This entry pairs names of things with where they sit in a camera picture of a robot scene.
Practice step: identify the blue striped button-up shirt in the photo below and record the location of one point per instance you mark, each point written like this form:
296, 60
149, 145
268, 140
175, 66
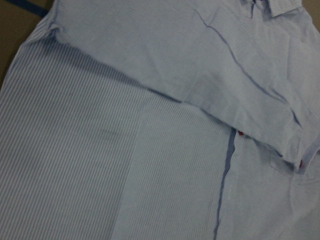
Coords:
163, 120

